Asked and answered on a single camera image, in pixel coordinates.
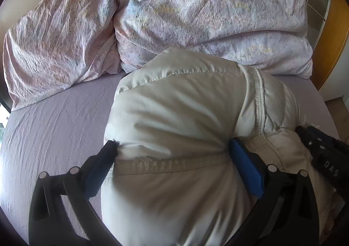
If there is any beige puffer jacket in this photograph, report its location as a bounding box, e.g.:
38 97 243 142
101 46 339 246

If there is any pink floral duvet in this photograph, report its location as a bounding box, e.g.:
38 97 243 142
3 0 312 110

